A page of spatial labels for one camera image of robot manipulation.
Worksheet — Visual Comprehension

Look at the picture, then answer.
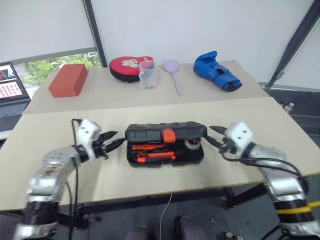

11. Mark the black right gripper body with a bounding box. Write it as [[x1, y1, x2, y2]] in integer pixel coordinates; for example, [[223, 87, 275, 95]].
[[217, 137, 237, 156]]

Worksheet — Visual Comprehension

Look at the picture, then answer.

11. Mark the orange black utility knife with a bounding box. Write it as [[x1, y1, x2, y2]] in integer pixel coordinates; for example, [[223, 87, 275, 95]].
[[136, 150, 176, 164]]

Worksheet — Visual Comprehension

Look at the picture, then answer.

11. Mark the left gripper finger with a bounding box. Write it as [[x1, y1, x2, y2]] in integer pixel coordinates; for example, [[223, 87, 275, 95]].
[[105, 138, 125, 152], [99, 130, 119, 142]]

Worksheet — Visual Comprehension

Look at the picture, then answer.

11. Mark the purple spatula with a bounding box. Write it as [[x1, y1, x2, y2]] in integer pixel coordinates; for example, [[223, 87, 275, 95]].
[[162, 59, 184, 97]]

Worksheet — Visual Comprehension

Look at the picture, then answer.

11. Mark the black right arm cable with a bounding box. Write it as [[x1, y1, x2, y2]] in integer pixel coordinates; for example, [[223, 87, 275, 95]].
[[221, 152, 310, 191]]

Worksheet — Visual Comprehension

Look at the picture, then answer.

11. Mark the thin white cable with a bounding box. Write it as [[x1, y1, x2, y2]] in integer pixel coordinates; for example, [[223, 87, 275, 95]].
[[159, 192, 174, 240]]

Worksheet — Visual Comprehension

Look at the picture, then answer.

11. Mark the red-brown foam block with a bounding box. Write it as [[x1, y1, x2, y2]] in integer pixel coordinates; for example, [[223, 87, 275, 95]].
[[48, 63, 89, 99]]

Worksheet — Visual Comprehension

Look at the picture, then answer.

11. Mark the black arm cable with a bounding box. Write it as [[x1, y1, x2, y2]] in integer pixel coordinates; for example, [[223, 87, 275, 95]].
[[65, 117, 82, 230], [221, 152, 310, 191]]

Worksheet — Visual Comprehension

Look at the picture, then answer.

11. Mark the open laptop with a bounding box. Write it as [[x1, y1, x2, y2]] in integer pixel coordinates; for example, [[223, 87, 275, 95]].
[[0, 61, 32, 126]]

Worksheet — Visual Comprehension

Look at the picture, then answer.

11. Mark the blue boxing glove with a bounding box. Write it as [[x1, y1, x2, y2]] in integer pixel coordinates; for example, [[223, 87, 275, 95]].
[[192, 50, 243, 93]]

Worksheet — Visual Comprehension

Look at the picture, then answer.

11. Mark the clear plastic measuring cup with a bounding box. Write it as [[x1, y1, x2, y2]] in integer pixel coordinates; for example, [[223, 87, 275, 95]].
[[138, 60, 159, 91]]

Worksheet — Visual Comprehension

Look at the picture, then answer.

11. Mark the dark grey rounded shape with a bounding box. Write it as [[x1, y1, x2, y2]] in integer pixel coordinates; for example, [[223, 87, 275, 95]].
[[178, 216, 209, 240]]

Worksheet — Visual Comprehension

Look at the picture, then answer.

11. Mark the dark diagonal pole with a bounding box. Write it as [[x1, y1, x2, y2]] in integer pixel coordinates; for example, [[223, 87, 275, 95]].
[[265, 0, 320, 89]]

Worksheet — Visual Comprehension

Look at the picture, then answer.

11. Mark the black tool case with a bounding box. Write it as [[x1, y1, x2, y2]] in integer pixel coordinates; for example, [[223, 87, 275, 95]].
[[124, 121, 209, 169]]

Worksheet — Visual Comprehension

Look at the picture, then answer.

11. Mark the red boxing focus pad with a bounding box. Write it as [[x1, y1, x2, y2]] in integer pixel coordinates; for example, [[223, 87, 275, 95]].
[[108, 55, 155, 83]]

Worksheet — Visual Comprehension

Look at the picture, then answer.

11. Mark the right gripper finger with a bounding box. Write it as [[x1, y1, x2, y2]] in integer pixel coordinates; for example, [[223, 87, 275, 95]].
[[209, 125, 227, 136], [206, 135, 222, 150]]

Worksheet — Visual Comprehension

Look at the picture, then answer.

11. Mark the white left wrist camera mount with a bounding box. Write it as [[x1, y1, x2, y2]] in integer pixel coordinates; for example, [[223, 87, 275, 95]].
[[74, 119, 102, 161]]

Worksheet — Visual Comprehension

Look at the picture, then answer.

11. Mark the black window frame post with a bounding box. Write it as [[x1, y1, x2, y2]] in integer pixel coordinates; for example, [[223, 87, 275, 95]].
[[82, 0, 109, 69]]

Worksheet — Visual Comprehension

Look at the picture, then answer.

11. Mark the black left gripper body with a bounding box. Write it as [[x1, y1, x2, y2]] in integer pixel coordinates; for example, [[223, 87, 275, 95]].
[[92, 138, 110, 161]]

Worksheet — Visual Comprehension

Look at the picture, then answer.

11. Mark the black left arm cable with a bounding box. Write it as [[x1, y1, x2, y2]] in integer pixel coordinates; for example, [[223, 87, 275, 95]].
[[65, 117, 82, 230]]

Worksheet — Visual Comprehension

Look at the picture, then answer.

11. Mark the orange tester screwdriver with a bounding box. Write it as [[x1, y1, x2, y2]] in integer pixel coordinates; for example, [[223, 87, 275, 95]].
[[131, 144, 166, 151]]

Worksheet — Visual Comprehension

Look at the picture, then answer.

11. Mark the white cable tie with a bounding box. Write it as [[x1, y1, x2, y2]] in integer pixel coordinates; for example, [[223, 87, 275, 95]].
[[209, 216, 224, 230]]

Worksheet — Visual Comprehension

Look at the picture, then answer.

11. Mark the black table frame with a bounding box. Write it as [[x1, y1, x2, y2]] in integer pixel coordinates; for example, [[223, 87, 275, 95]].
[[0, 183, 269, 230]]

